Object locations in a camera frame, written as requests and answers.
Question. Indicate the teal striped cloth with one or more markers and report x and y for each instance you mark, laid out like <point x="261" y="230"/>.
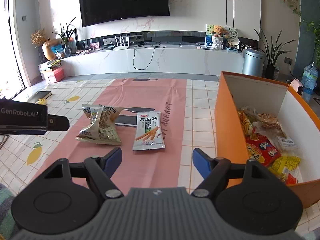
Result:
<point x="6" y="210"/>

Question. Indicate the potted snake plant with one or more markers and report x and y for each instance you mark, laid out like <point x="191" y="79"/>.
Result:
<point x="271" y="55"/>

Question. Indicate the red noodle snack packet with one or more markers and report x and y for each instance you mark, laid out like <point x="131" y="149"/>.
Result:
<point x="265" y="152"/>

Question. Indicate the blue water bottle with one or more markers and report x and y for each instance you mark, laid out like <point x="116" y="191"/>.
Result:
<point x="309" y="80"/>

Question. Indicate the white spicy strip packet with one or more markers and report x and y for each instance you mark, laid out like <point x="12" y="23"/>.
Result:
<point x="148" y="132"/>

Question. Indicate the white router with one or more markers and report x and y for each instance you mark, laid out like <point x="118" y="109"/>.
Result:
<point x="120" y="46"/>

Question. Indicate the white tv cabinet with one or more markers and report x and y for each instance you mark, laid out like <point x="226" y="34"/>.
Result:
<point x="175" y="60"/>

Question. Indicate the white barcode packet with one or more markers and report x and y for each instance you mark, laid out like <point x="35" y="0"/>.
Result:
<point x="287" y="143"/>

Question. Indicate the orange vase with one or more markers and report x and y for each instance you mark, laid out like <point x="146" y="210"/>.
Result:
<point x="49" y="51"/>

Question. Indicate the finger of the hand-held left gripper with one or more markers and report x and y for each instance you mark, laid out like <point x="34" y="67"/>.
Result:
<point x="58" y="123"/>

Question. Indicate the hanging green vine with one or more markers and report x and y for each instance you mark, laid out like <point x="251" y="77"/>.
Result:
<point x="291" y="2"/>

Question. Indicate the small white heater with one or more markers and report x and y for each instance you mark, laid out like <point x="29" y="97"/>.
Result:
<point x="297" y="87"/>

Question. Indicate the dark flat bar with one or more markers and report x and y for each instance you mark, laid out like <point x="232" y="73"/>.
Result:
<point x="145" y="79"/>

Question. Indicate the clear fried sticks packet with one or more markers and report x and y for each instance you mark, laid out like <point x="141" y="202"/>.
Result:
<point x="271" y="123"/>

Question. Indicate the plant in glass vase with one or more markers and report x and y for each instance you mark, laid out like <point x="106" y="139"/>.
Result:
<point x="66" y="38"/>

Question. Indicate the orange fries snack packet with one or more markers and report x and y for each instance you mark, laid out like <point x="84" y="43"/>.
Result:
<point x="245" y="123"/>

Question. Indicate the pink mat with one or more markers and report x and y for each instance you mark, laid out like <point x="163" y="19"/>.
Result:
<point x="155" y="162"/>

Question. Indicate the silver trash can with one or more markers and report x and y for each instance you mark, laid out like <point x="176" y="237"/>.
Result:
<point x="253" y="63"/>

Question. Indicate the pink box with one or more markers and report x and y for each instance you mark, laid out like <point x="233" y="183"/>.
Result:
<point x="53" y="75"/>

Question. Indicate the teddy bear bouquet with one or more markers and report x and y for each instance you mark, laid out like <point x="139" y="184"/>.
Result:
<point x="218" y="36"/>

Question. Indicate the wall socket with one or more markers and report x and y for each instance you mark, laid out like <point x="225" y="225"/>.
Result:
<point x="288" y="60"/>

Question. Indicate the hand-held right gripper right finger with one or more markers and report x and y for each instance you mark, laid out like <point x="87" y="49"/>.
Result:
<point x="200" y="163"/>

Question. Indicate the small red sachet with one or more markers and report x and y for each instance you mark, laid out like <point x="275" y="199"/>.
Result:
<point x="292" y="178"/>

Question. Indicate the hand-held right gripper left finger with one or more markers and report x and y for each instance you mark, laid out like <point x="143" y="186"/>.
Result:
<point x="113" y="160"/>

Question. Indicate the dried flowers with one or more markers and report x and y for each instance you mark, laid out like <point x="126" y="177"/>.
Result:
<point x="38" y="37"/>

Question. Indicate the black television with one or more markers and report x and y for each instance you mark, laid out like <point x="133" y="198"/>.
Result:
<point x="123" y="1"/>

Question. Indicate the orange cardboard box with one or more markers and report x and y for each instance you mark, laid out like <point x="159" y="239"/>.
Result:
<point x="225" y="130"/>

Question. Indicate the yellow snack packet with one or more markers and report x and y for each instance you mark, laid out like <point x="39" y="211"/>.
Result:
<point x="285" y="165"/>

